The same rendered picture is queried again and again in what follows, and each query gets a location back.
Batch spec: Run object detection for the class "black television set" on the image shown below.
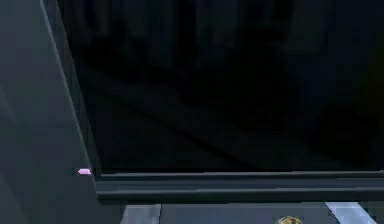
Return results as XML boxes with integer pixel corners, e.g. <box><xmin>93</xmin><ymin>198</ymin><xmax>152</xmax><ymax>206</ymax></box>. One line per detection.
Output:
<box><xmin>39</xmin><ymin>0</ymin><xmax>384</xmax><ymax>224</ymax></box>

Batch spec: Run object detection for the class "yellow patterned round object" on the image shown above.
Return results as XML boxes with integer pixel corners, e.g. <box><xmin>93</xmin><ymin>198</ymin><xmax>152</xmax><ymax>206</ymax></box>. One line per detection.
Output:
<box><xmin>275</xmin><ymin>215</ymin><xmax>304</xmax><ymax>224</ymax></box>

